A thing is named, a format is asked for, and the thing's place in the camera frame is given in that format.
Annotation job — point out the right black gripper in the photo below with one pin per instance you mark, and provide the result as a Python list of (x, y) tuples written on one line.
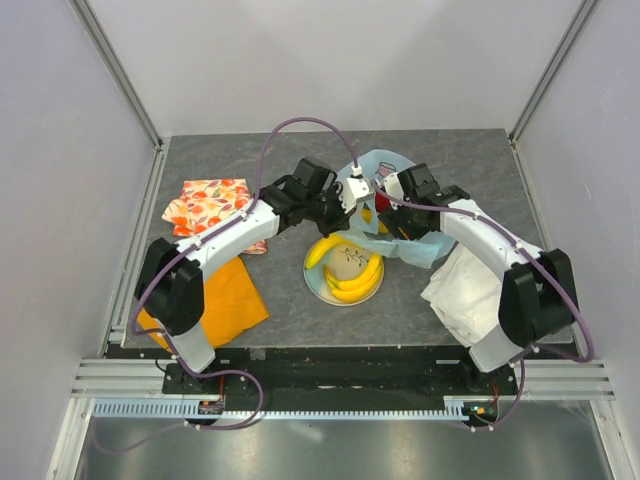
[(391, 219)]

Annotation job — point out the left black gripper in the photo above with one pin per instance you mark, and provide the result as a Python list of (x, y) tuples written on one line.
[(341, 221)]

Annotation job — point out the red apple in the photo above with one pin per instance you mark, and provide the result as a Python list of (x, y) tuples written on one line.
[(381, 203)]

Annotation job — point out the single yellow banana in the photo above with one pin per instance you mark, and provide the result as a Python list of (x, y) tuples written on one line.
[(321, 248)]

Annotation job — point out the light blue plastic bag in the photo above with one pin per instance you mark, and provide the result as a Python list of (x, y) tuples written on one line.
[(423, 252)]

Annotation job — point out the yellow banana bunch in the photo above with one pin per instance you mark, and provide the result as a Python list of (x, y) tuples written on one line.
[(359, 288)]

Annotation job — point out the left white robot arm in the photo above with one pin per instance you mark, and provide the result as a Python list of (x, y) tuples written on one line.
[(171, 285)]

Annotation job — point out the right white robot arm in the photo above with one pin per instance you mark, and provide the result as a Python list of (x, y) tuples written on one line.
[(538, 295)]

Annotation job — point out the blue and cream plate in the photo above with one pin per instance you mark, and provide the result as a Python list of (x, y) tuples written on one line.
[(346, 262)]

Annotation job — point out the white cloth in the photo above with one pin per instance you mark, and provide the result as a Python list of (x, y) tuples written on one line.
[(464, 294)]

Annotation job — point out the floral orange cloth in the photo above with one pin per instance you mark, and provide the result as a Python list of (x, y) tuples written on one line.
[(205, 203)]

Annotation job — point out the yellow orange cloth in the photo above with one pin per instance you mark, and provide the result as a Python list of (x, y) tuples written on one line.
[(232, 304)]

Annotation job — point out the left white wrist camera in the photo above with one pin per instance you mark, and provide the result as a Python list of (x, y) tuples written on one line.
[(355, 189)]

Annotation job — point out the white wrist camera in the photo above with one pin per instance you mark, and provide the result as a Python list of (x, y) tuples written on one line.
[(391, 188), (355, 189)]

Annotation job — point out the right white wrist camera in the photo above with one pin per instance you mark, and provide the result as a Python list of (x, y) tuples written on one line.
[(391, 188)]

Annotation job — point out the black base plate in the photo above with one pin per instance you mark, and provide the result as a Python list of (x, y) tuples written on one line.
[(425, 370)]

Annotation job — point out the slotted cable duct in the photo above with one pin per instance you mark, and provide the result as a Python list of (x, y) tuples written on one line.
[(195, 409)]

